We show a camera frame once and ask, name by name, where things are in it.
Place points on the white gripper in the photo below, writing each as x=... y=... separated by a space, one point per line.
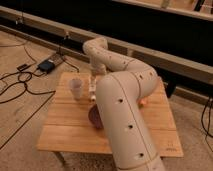
x=95 y=71

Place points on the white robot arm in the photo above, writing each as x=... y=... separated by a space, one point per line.
x=123 y=82

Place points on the translucent plastic cup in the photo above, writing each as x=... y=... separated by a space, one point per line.
x=76 y=87

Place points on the purple bowl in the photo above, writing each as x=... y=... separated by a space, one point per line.
x=94 y=117

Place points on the black power adapter box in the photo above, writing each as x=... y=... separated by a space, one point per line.
x=46 y=66

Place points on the wooden table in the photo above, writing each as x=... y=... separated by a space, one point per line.
x=68 y=129

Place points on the orange marker pen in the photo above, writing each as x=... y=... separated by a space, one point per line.
x=143 y=102

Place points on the small black plug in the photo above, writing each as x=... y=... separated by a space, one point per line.
x=22 y=67

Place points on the metal table leg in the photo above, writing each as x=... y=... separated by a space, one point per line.
x=60 y=158

